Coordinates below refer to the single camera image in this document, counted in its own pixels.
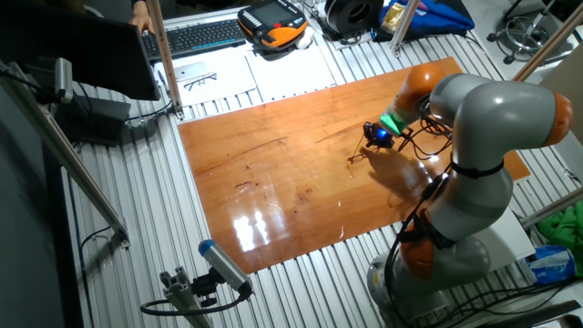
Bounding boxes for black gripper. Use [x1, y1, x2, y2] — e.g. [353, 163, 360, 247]
[362, 120, 397, 150]

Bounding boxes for brown thin-framed glasses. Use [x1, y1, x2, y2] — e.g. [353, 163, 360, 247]
[347, 134, 373, 166]

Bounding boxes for black-framed glasses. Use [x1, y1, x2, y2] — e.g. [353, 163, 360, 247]
[183, 71, 220, 92]

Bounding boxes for person's bare hand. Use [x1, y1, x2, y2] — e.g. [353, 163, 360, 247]
[128, 3, 156, 36]

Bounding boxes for white printed paper sheet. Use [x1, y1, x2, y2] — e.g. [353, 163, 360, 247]
[244, 45, 338, 104]
[153, 56, 259, 108]

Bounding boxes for glossy wooden board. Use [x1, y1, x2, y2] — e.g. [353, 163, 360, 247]
[177, 56, 533, 275]

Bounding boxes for white rounded plastic object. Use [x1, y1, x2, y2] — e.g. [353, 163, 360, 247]
[294, 26, 316, 50]

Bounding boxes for gold foil pack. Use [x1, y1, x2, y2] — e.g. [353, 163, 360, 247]
[380, 2, 407, 36]

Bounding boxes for black round spool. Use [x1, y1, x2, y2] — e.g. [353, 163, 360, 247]
[323, 0, 386, 38]

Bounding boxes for blue fabric bag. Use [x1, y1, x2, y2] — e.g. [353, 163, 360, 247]
[371, 0, 476, 44]

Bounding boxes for orange black teach pendant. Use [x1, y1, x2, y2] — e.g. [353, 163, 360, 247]
[236, 0, 310, 51]

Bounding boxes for white flat board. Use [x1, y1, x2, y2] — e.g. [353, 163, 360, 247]
[473, 207, 537, 273]

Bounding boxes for chrome stool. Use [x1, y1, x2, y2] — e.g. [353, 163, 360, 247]
[486, 0, 576, 66]

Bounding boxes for silver smartphone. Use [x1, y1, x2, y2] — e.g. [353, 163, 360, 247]
[174, 61, 210, 84]

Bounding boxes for black computer keyboard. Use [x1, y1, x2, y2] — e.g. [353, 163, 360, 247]
[141, 17, 249, 64]

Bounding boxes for beige cardboard panel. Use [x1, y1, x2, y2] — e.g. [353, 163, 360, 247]
[539, 43, 583, 138]

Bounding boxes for dark pen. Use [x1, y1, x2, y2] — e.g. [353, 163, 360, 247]
[157, 68, 172, 99]

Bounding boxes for green cloth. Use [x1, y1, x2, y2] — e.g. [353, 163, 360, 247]
[536, 200, 583, 277]

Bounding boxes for blue tissue pack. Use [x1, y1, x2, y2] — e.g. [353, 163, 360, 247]
[524, 244, 578, 286]

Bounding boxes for short aluminium profile stub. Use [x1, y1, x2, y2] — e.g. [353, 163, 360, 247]
[159, 266, 213, 328]

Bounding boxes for black box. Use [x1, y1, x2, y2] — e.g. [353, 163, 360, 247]
[54, 93, 133, 149]

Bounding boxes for black computer monitor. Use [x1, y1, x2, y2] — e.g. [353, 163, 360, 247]
[0, 0, 162, 102]

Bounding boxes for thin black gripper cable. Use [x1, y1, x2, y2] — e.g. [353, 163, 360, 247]
[397, 116, 455, 162]

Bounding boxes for black cables beside spool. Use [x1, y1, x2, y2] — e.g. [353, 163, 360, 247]
[316, 25, 350, 47]

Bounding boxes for aluminium frame post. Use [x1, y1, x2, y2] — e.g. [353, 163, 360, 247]
[0, 61, 131, 250]
[389, 0, 422, 58]
[512, 2, 583, 83]
[145, 0, 185, 121]
[518, 186, 583, 230]

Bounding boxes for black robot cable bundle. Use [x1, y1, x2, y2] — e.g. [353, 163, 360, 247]
[382, 159, 456, 328]

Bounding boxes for silver camera with blue cap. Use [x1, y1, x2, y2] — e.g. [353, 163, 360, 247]
[198, 239, 254, 295]

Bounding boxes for black cables behind robot base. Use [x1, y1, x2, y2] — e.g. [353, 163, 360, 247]
[436, 275, 583, 328]

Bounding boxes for black camera clamp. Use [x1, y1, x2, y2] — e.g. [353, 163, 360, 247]
[190, 268, 220, 309]

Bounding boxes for black camera cable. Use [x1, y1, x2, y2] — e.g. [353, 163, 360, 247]
[139, 291, 248, 317]

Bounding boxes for upright silver camera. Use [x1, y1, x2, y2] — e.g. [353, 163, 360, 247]
[53, 56, 75, 106]

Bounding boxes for thin black hanging cable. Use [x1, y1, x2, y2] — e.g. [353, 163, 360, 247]
[77, 225, 113, 328]

